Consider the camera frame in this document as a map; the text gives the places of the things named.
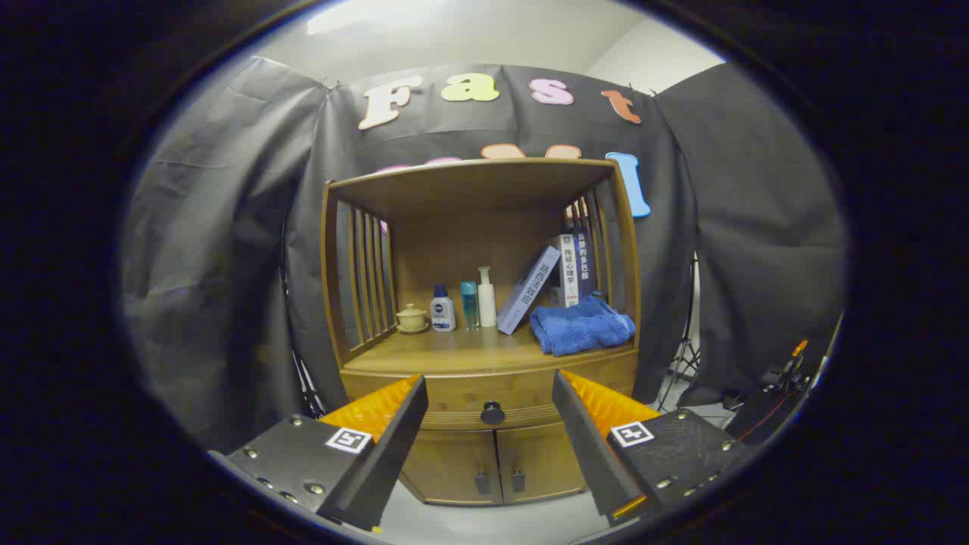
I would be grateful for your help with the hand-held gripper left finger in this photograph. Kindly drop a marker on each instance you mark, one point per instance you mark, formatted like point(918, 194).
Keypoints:
point(401, 439)

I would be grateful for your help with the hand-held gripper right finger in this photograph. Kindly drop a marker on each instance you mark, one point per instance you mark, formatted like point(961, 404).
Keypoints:
point(583, 439)

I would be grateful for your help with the wooden drawer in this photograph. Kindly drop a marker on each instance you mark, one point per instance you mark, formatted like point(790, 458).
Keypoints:
point(469, 386)

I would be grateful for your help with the black drawer knob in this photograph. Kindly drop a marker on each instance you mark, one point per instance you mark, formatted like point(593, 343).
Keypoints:
point(493, 413)

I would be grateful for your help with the wooden cabinet door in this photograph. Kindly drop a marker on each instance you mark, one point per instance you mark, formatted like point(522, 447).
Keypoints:
point(541, 462)
point(447, 469)

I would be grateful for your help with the wooden countertop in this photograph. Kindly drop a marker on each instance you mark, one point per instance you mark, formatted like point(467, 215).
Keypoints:
point(454, 348)

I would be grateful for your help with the wooden cabinet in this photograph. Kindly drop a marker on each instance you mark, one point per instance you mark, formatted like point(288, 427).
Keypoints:
point(454, 227)

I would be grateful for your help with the black tripod stand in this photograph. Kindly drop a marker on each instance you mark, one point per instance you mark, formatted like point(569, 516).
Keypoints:
point(685, 356)
point(309, 390)

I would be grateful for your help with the blue folded towel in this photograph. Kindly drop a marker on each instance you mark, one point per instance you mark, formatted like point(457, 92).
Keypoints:
point(583, 325)

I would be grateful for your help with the cream lidded tea cup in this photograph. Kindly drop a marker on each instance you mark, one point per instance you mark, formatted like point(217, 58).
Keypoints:
point(412, 318)

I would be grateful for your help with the white bottle with blue cap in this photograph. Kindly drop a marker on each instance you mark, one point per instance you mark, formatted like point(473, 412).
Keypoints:
point(443, 314)

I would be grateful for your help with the blue glass bottle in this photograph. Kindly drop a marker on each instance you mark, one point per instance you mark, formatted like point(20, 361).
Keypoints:
point(469, 303)

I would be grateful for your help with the lavender book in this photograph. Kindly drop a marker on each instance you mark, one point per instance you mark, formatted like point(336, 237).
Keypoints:
point(526, 291)

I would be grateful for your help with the white pump bottle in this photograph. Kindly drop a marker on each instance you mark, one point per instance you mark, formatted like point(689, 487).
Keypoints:
point(486, 303)

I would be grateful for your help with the white spine book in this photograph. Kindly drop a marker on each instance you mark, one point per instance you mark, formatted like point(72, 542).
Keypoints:
point(568, 272)

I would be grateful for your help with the dark blue book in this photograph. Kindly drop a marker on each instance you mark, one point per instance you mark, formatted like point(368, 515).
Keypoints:
point(584, 261)

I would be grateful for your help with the black device with orange tip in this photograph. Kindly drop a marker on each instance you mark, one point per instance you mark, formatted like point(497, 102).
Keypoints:
point(783, 378)

